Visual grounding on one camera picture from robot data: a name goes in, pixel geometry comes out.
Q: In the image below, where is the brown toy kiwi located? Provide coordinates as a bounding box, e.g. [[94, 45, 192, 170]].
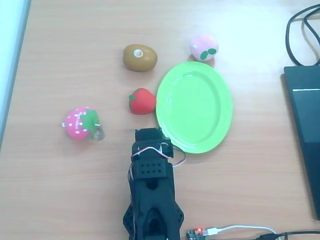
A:
[[122, 43, 158, 73]]

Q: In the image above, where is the green oval plate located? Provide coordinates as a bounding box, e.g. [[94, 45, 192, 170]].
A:
[[155, 61, 234, 154]]

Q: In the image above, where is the red toy tomato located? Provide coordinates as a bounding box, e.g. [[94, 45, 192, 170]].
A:
[[128, 87, 157, 116]]

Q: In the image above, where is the pink toy strawberry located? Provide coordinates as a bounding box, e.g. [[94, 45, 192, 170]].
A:
[[61, 106, 100, 141]]

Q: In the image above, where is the small controller board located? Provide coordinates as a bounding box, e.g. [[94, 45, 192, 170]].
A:
[[185, 226, 209, 240]]

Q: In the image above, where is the pink toy peach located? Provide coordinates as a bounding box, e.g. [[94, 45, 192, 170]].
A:
[[189, 34, 220, 62]]

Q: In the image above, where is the black laptop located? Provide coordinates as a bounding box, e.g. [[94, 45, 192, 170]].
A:
[[283, 65, 320, 221]]

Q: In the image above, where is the white red servo wire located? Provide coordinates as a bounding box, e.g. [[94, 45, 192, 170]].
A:
[[127, 142, 188, 185]]

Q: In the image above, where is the metal key ring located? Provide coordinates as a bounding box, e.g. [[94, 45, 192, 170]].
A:
[[92, 123, 105, 141]]

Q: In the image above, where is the white usb cable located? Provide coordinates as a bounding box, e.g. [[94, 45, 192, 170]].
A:
[[203, 224, 277, 237]]

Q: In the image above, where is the black power cable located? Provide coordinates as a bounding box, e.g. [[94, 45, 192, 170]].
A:
[[254, 230, 320, 240]]

